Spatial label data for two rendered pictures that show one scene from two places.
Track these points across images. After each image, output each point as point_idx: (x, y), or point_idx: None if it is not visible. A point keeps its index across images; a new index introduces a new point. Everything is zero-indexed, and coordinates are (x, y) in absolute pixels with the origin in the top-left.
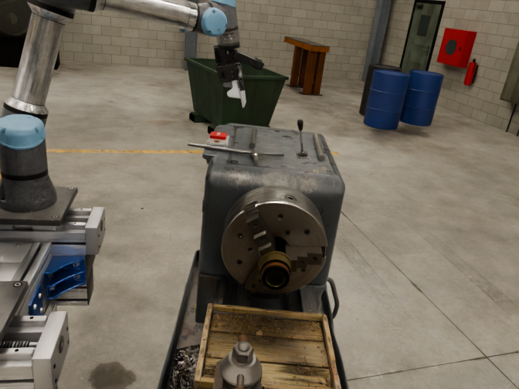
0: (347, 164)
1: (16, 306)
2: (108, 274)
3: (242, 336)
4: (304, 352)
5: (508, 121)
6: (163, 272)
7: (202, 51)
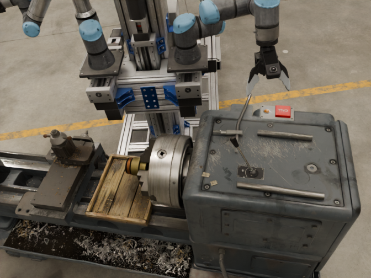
0: None
1: (104, 75)
2: (368, 169)
3: (68, 136)
4: (121, 205)
5: None
6: None
7: None
